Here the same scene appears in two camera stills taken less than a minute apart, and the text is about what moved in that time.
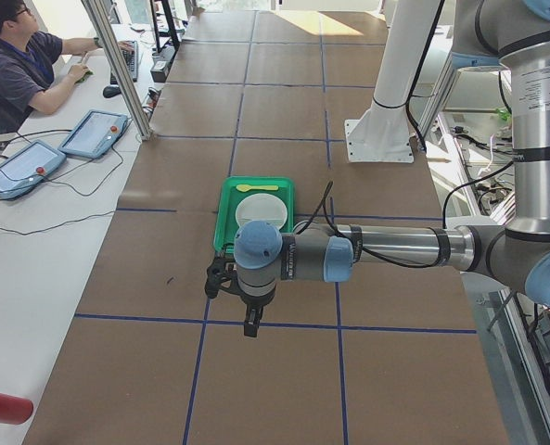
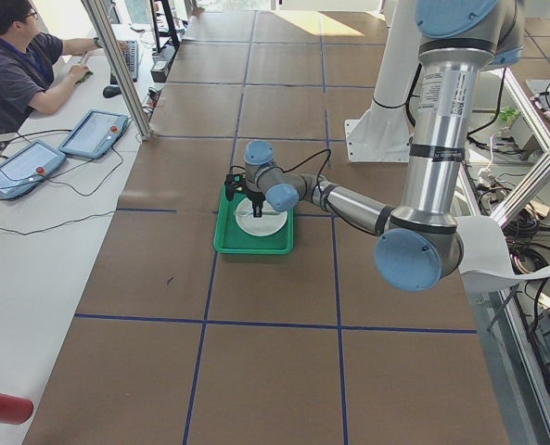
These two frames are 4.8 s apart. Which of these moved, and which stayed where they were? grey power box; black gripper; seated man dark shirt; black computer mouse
Moved: black gripper
Stayed: black computer mouse; seated man dark shirt; grey power box
